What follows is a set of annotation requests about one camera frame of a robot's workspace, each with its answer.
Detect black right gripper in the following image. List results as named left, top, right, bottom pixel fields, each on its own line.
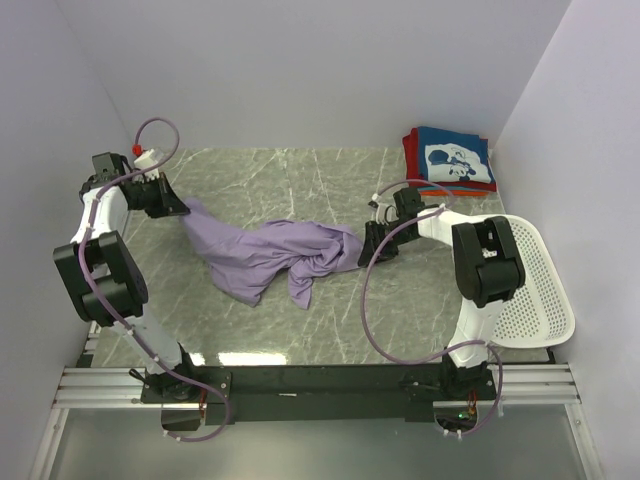
left=358, top=220, right=417, bottom=267

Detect purple t shirt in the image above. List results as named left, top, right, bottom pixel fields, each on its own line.
left=180, top=198, right=363, bottom=310

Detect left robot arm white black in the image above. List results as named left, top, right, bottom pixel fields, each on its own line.
left=53, top=149, right=200, bottom=403

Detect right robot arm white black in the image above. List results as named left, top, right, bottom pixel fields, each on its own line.
left=358, top=187, right=526, bottom=399

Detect orange folded t shirt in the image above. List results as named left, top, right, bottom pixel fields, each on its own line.
left=418, top=188, right=491, bottom=197

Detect blue printed folded t shirt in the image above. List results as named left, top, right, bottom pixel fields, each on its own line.
left=417, top=127, right=494, bottom=184

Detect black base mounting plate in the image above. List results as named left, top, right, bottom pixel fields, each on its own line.
left=139, top=365, right=499, bottom=432

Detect white perforated plastic basket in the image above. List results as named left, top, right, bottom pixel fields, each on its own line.
left=493, top=215, right=575, bottom=349

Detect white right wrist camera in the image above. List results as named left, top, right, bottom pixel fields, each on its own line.
left=368, top=200, right=397, bottom=225

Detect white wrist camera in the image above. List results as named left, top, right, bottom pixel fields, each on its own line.
left=132, top=144, right=163, bottom=183
left=368, top=200, right=397, bottom=225

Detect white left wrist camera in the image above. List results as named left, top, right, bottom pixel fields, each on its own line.
left=132, top=144, right=163, bottom=183

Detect aluminium front rail frame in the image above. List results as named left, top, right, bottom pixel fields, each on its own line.
left=30, top=363, right=604, bottom=479

